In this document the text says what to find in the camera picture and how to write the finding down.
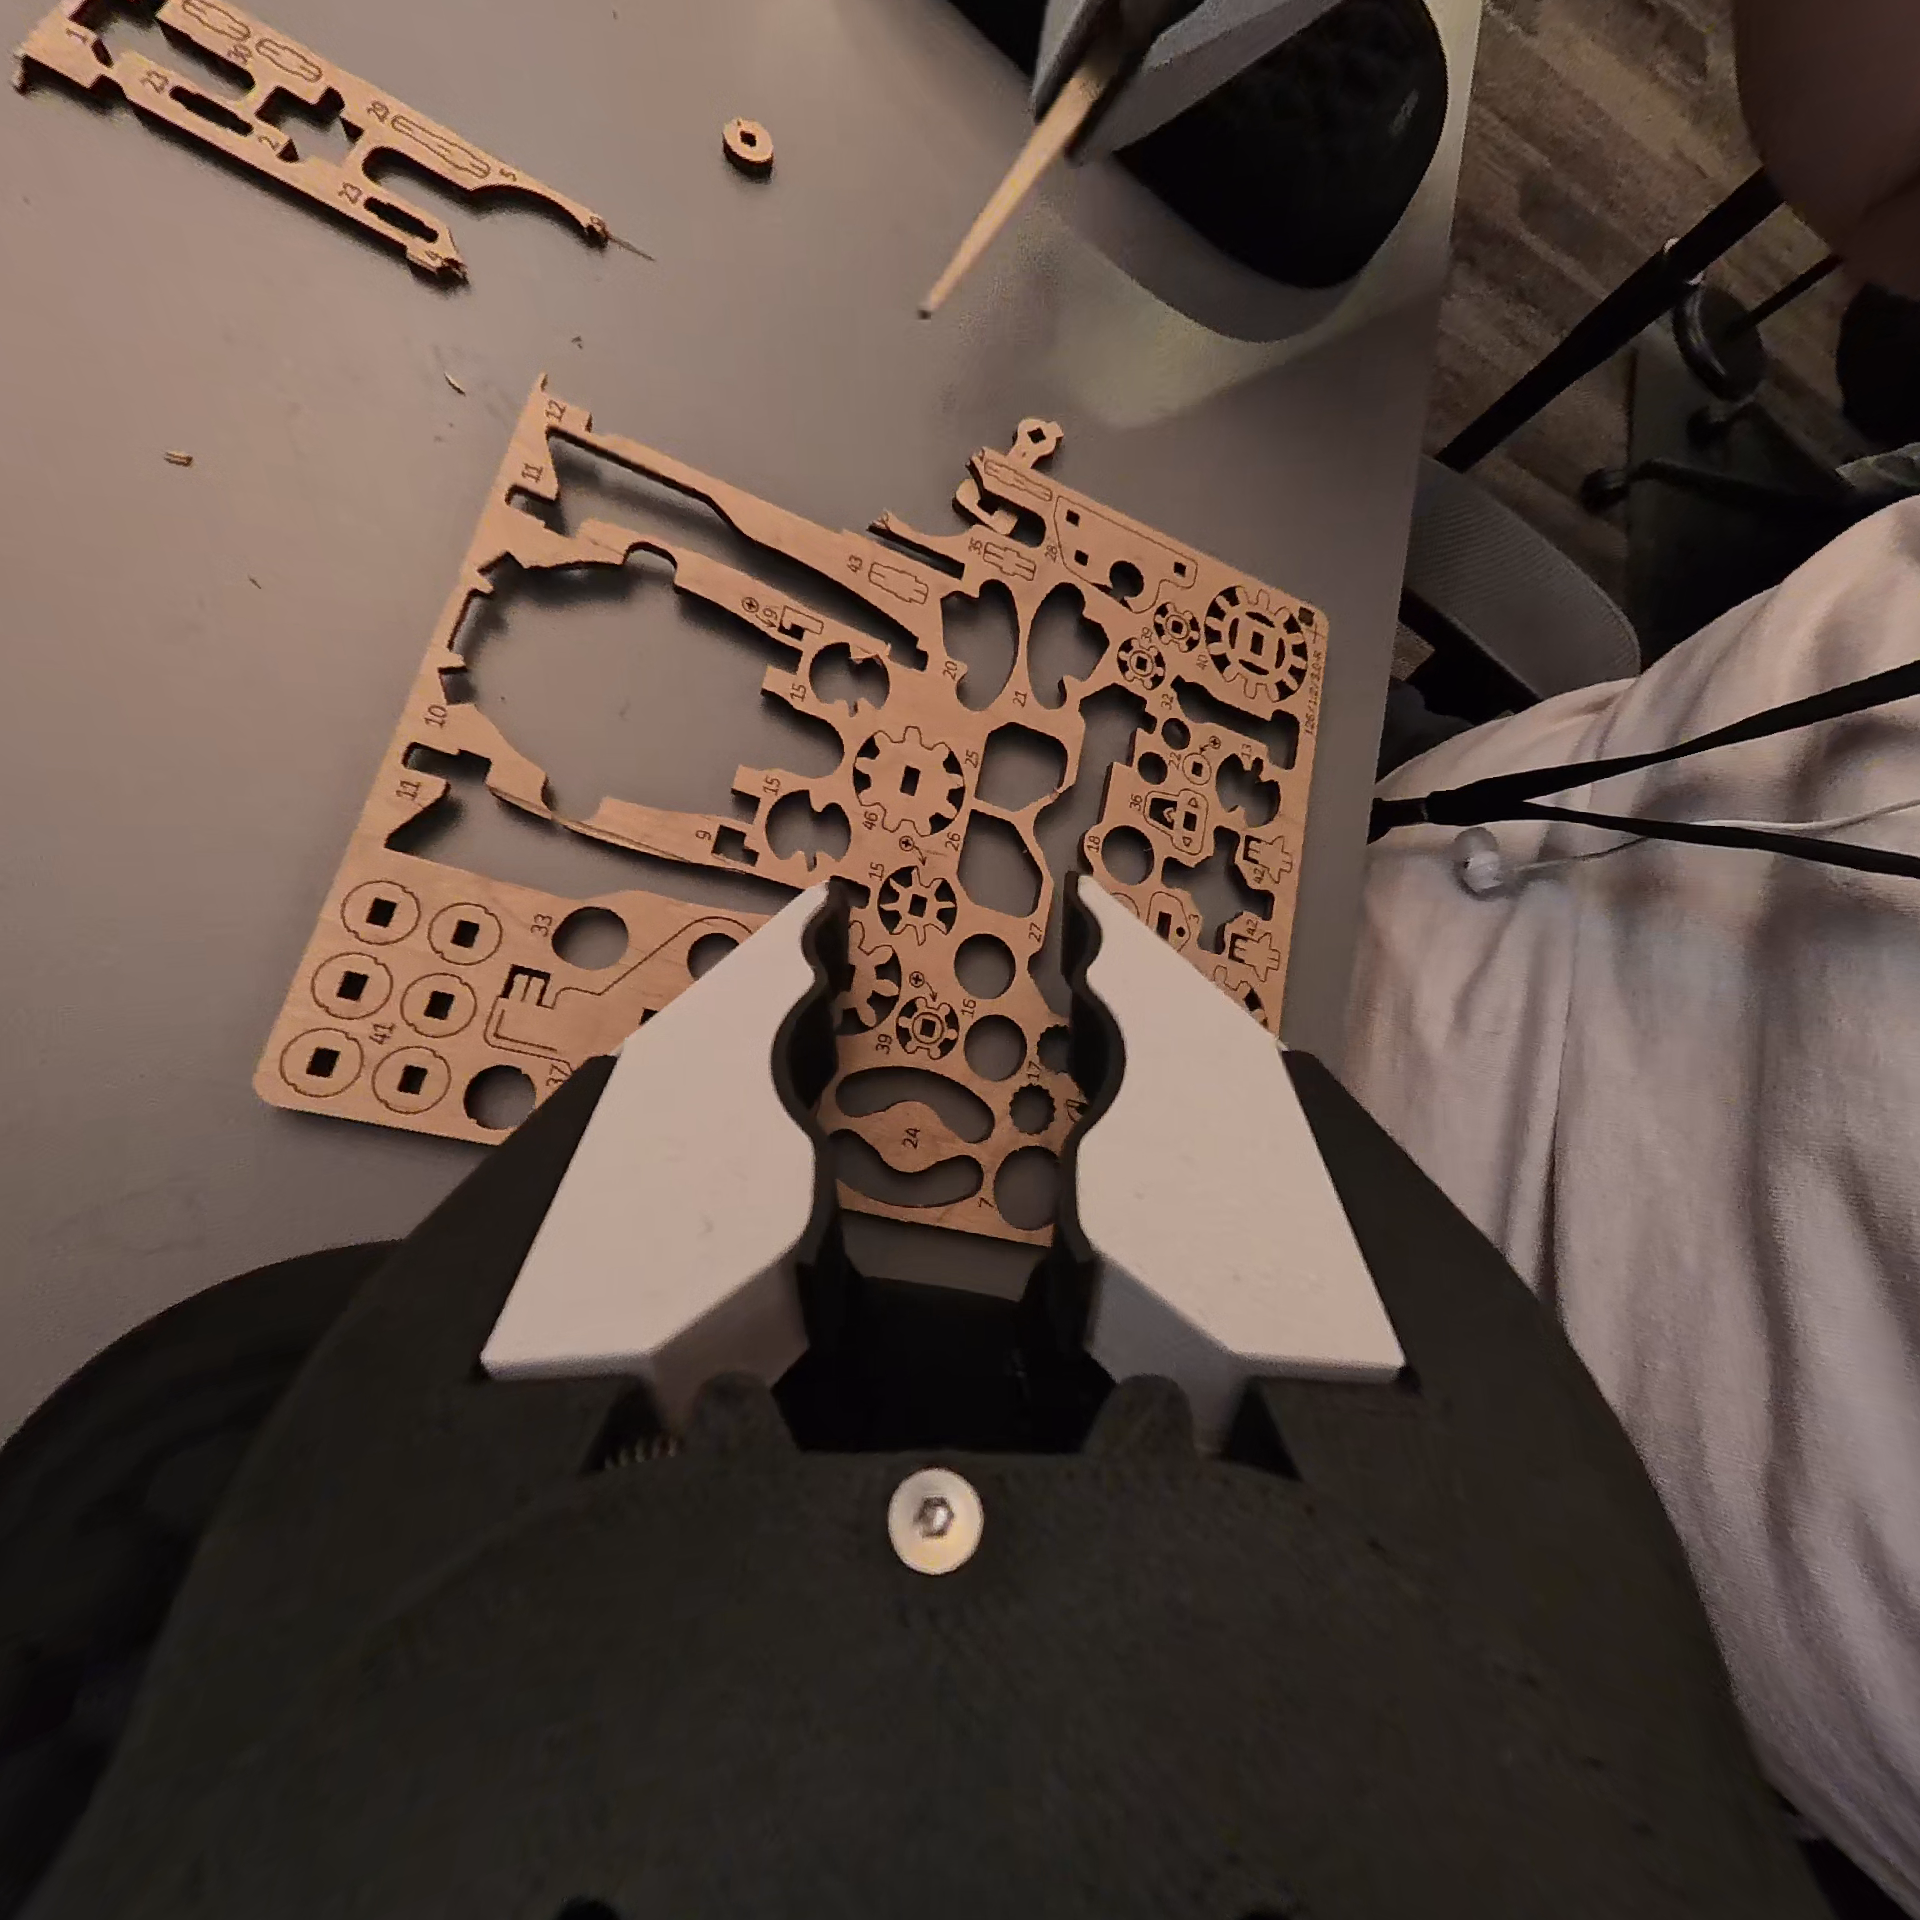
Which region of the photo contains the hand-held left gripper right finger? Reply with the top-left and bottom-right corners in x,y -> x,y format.
1047,878 -> 1407,1461

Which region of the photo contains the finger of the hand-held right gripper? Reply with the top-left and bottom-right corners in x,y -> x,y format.
1106,0 -> 1259,161
1027,0 -> 1144,122

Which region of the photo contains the grey office chair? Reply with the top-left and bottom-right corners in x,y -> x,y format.
1379,276 -> 1875,781

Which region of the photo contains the thin wooden stick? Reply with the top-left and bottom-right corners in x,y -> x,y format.
919,30 -> 1119,320

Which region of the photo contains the black table frame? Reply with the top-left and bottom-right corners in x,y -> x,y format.
1431,164 -> 1847,470

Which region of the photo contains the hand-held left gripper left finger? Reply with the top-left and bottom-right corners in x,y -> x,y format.
480,882 -> 848,1433

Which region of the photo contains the black lanyard strap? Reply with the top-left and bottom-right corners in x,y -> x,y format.
1366,661 -> 1920,886

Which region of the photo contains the white earphone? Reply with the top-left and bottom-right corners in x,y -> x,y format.
1446,786 -> 1920,904

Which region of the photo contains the small wooden parts strip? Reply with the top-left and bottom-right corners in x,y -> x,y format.
11,0 -> 618,289

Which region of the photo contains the large wooden parts sheet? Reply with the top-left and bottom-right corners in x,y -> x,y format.
250,374 -> 1335,1243

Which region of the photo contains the person's right forearm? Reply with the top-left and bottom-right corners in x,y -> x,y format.
1745,0 -> 1920,294

